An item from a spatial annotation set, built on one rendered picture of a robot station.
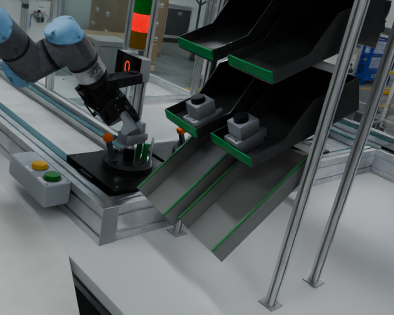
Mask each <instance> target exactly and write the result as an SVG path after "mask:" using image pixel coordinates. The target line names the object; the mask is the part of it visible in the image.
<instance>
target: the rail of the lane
mask: <svg viewBox="0 0 394 315"><path fill-rule="evenodd" d="M30 151H35V152H36V153H37V154H38V155H40V156H41V157H42V158H43V159H44V160H45V161H46V162H47V163H49V164H50V165H51V166H52V167H53V168H55V169H56V170H57V171H58V172H59V173H61V174H62V175H63V176H64V177H65V178H66V179H67V180H69V181H70V182H71V190H70V196H69V202H68V203H66V204H60V205H56V206H57V207H58V208H59V209H60V210H62V212H63V213H65V215H67V217H68V218H70V220H72V222H74V223H75V224H76V225H77V226H78V227H79V228H80V229H81V230H82V231H83V232H84V233H85V234H87V235H88V236H89V237H90V238H91V239H92V240H93V241H94V242H95V243H96V244H97V245H98V246H102V245H104V244H109V243H113V242H114V241H115V237H116V229H117V224H118V216H119V209H120V205H119V204H117V203H116V202H115V201H113V200H112V199H111V198H110V197H109V196H107V195H106V194H105V193H104V192H102V191H101V190H100V189H99V188H97V187H96V186H95V185H94V184H93V177H92V176H90V175H89V174H88V173H87V172H86V171H84V170H83V169H78V172H77V170H75V169H74V168H73V167H71V166H70V165H69V164H68V163H67V162H65V161H64V160H63V159H61V158H60V157H59V156H58V155H57V154H55V153H54V152H53V151H52V150H50V149H49V148H48V147H47V146H45V145H44V144H43V143H42V142H41V141H39V140H38V139H37V138H35V137H34V136H33V135H32V134H31V133H29V132H28V131H27V130H25V129H24V128H23V127H22V126H21V125H19V124H18V123H17V122H16V121H15V120H13V119H12V118H11V117H9V116H8V115H7V114H6V113H5V112H3V111H2V110H1V109H0V153H1V154H2V155H3V156H4V157H6V158H7V159H8V160H9V161H10V154H12V153H23V152H30Z"/></svg>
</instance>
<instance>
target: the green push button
mask: <svg viewBox="0 0 394 315"><path fill-rule="evenodd" d="M44 178H45V179H46V180H48V181H58V180H60V179H61V175H60V173H58V172H56V171H48V172H46V173H44Z"/></svg>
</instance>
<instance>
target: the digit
mask: <svg viewBox="0 0 394 315"><path fill-rule="evenodd" d="M132 63H133V58H132V57H130V56H127V55H125V54H124V57H123V66H122V71H121V72H123V71H128V70H131V68H132Z"/></svg>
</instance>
